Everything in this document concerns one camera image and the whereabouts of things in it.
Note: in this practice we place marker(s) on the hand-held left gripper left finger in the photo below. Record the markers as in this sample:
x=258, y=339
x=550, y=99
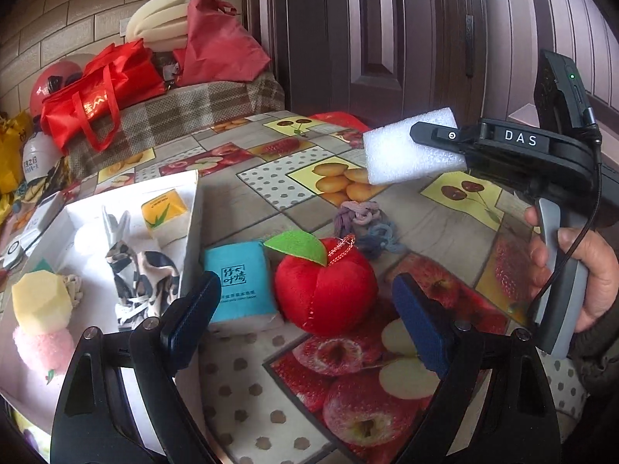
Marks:
x=191, y=321

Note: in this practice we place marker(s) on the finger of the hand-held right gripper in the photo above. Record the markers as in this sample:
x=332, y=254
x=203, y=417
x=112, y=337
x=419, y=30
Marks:
x=449, y=136

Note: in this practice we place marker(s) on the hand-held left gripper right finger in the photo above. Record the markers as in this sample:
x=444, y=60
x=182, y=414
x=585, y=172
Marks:
x=419, y=321

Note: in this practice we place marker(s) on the white foam block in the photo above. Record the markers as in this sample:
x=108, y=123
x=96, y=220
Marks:
x=401, y=154

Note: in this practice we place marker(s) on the black and white printed cloth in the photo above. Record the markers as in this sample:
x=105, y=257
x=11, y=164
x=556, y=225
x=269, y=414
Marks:
x=135, y=270

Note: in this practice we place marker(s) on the red plush apple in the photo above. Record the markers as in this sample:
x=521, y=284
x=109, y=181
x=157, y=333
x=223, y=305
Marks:
x=324, y=290

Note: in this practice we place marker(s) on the white cardboard box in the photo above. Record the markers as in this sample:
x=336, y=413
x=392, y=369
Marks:
x=94, y=290

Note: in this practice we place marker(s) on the yellow tissue packet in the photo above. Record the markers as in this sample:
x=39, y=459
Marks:
x=164, y=212

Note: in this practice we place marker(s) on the pink fluffy plush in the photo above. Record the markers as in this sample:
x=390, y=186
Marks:
x=41, y=353

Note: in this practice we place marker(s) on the pale yellow foam chunk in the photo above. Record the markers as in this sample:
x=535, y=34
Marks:
x=36, y=299

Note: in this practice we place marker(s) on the person's right forearm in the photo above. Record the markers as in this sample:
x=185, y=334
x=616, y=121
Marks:
x=604, y=357

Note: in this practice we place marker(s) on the person's right hand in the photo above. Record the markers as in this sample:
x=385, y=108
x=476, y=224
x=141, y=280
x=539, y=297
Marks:
x=602, y=285

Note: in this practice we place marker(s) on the teal tissue packet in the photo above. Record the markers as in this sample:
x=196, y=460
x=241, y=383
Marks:
x=237, y=275

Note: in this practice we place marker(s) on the fruit print tablecloth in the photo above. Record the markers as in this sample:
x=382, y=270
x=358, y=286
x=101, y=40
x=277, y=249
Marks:
x=271, y=396

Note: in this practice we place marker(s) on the red plastic bag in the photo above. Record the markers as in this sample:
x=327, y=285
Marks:
x=338, y=119

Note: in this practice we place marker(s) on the brown panelled door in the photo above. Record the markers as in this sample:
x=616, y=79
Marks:
x=362, y=34

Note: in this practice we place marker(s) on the white round device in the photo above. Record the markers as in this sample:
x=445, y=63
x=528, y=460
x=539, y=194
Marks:
x=14, y=251

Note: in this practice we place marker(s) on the plaid blanket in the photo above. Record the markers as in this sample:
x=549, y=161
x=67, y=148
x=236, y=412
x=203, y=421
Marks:
x=193, y=106

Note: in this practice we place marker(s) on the white helmet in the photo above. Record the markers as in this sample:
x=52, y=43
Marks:
x=38, y=154

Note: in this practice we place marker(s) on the red tote bag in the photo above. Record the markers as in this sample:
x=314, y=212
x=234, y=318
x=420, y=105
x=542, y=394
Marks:
x=121, y=92

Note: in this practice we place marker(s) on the yellow shopping bag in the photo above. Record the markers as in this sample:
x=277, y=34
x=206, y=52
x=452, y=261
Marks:
x=9, y=154

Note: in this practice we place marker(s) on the dark red fabric bag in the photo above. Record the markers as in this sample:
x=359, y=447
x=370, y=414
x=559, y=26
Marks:
x=217, y=53

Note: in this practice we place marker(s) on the dark printed pouch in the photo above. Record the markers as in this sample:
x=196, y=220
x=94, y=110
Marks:
x=167, y=71

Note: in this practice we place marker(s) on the red helmet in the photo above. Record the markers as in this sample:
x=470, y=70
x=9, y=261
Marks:
x=48, y=87

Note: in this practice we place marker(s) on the cream foam sheets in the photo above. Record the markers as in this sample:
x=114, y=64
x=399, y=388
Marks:
x=154, y=24

